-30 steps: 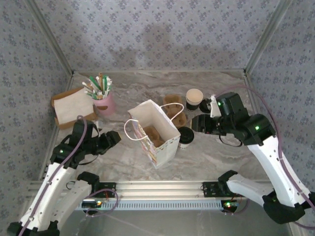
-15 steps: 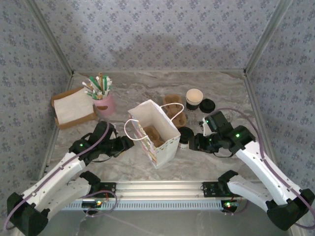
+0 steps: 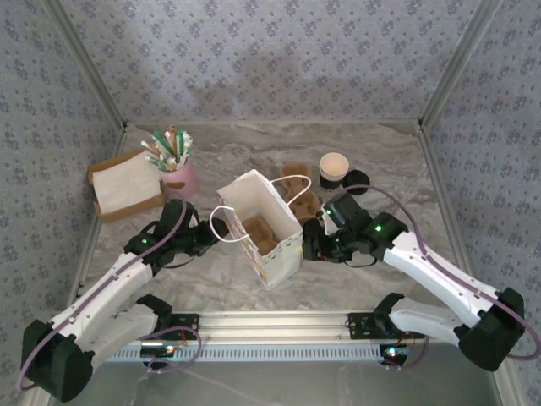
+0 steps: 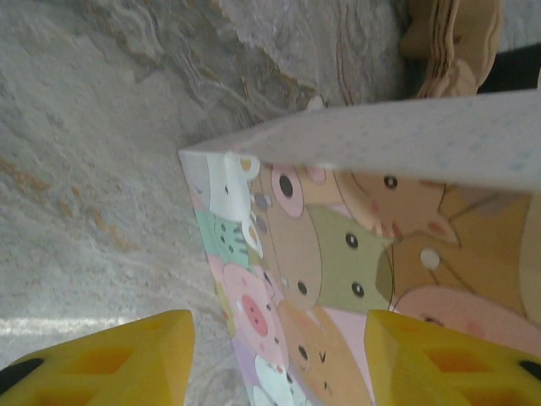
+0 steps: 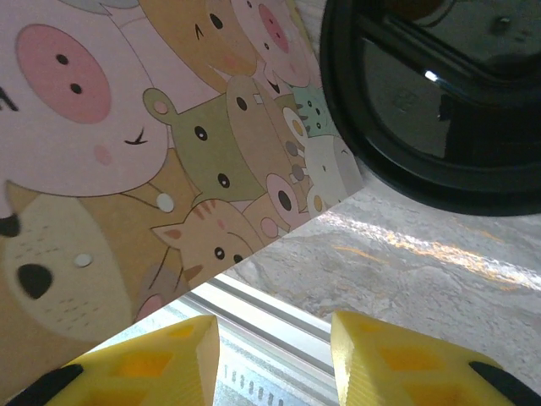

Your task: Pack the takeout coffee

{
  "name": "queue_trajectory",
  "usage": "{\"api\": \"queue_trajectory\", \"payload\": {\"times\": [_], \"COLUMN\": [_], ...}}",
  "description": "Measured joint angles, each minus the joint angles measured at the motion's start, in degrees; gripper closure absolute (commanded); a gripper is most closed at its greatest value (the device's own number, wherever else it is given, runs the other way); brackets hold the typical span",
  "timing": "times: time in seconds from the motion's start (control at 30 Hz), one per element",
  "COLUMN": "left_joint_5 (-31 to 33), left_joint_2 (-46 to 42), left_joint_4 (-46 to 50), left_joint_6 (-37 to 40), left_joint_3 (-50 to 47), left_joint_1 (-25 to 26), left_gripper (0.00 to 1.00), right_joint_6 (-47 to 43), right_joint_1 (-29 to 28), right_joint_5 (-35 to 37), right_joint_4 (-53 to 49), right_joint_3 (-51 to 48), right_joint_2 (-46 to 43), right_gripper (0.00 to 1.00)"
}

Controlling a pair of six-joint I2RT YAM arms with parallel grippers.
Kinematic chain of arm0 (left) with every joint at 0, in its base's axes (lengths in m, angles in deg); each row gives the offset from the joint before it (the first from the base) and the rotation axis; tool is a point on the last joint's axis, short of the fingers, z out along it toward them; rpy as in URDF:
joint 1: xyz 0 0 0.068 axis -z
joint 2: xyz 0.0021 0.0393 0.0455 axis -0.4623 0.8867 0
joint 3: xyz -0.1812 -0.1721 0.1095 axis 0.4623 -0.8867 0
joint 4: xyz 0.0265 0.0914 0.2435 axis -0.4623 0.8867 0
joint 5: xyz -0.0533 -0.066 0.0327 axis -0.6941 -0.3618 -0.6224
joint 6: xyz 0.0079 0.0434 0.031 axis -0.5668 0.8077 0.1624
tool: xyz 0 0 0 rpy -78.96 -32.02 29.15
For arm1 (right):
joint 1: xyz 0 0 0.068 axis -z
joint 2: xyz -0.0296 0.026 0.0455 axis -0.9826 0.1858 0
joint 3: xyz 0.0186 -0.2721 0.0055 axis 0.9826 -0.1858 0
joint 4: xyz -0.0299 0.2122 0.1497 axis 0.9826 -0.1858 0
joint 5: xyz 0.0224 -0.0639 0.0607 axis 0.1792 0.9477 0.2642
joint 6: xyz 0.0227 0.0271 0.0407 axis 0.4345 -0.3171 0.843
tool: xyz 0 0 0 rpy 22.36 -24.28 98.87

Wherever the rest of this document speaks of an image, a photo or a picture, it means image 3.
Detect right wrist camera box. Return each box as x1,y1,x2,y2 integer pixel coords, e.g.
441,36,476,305
320,192,360,236

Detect aluminium frame post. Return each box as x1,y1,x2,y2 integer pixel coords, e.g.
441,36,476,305
41,0,129,128
417,0,505,128

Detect paper cup stack black white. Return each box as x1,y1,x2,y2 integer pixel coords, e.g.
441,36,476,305
319,152,348,191

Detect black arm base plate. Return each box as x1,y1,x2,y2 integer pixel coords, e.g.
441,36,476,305
156,312,200,342
347,311,402,342

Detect pink straw holder cup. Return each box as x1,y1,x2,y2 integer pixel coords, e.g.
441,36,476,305
160,158,199,199

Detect wide aluminium mounting rail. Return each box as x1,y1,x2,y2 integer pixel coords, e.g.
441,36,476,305
139,310,407,343

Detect grey slotted cable duct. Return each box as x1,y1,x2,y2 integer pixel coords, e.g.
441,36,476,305
101,343,407,364

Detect green circuit board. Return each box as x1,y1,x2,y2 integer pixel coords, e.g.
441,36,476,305
141,344,178,359
382,344,412,360

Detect white paper napkins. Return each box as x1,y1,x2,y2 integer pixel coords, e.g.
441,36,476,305
91,152,161,211

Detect green white wrapped straw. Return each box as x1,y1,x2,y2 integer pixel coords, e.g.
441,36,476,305
179,129,194,162
141,141,170,172
151,130,174,158

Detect black plastic lid stack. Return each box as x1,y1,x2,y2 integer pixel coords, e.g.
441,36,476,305
342,168,371,195

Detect grey metal sheet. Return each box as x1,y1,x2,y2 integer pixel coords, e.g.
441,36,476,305
84,343,504,406

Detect white paper bag with handles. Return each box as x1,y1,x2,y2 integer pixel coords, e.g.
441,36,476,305
210,168,312,292

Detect brown cardboard napkin box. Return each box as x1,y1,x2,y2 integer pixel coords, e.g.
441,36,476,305
87,150,167,224

